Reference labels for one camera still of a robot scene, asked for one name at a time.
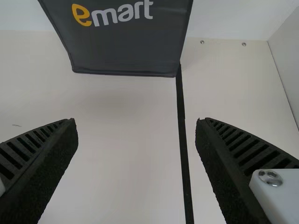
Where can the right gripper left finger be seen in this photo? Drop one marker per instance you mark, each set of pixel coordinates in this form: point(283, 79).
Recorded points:
point(42, 163)

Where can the black strip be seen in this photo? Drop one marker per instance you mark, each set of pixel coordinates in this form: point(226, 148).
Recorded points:
point(184, 140)

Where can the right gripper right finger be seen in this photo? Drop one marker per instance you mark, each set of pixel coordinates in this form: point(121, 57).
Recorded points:
point(229, 168)

